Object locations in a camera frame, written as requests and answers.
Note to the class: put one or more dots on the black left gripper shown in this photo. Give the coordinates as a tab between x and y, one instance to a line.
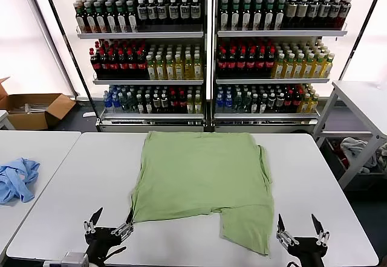
102	239

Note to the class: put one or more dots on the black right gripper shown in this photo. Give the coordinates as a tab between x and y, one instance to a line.
308	247

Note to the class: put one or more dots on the green polo shirt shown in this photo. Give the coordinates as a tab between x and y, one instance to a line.
196	173

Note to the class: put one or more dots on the grey storage bin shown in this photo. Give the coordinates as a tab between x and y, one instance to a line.
331	158

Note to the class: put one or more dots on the red cloth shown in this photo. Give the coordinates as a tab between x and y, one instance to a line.
343	156

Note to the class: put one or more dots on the crumpled light blue cloth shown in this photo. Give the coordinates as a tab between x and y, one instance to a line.
18	179

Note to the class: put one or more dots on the white grey cloth pile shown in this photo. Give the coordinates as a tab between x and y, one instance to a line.
353	146

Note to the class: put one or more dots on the small white floor object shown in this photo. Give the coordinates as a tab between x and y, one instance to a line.
88	114

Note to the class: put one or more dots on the clear green water bottle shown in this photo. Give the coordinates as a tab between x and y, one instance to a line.
247	102
124	102
132	102
238	102

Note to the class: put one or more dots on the blue water bottle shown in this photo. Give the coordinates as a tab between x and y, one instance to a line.
228	102
116	101
107	101
219	102

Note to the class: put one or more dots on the white cap dark tea bottle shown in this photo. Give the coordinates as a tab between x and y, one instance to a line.
140	104
271	101
164	102
255	104
156	102
148	104
263	104
279	101

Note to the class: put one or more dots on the yellow juice bottle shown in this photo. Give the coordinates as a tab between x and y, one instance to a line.
179	70
313	105
190	104
317	69
308	69
327	69
198	104
188	70
298	69
304	105
160	70
150	70
278	69
198	70
169	70
288	69

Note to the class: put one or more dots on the open cardboard box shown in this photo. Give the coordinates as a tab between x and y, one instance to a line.
27	122

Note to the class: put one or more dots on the red cap cola bottle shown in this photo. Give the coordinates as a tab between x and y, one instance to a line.
114	66
231	65
173	102
182	102
141	66
260	65
132	66
270	65
105	66
123	66
297	101
288	101
241	65
222	65
96	66
250	65

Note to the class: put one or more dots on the white packing material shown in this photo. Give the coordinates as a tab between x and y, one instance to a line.
36	108

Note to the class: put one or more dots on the small white table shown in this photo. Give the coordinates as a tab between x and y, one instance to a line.
3	116

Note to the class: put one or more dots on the black metal pole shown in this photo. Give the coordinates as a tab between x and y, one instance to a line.
357	37
69	49

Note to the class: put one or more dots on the metal drinks shelving rack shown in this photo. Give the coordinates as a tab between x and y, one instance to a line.
281	33
145	34

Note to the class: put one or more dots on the green cap tea bottle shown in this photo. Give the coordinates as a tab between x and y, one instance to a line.
279	17
99	19
131	18
80	19
110	19
224	17
90	19
269	17
246	17
235	17
121	18
258	17

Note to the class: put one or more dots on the dark drink bottle white label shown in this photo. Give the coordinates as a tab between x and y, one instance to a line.
142	12
196	11
324	11
152	12
313	11
162	12
185	11
334	11
173	11

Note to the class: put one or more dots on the beige label dark bottle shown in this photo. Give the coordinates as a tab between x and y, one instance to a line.
291	11
302	11

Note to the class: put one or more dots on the red drink bottle white label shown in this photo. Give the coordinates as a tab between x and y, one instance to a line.
344	11

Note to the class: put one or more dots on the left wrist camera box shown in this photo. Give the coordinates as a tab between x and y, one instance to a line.
74	260

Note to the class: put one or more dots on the grey frame white table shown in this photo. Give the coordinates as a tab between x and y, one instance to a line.
359	98

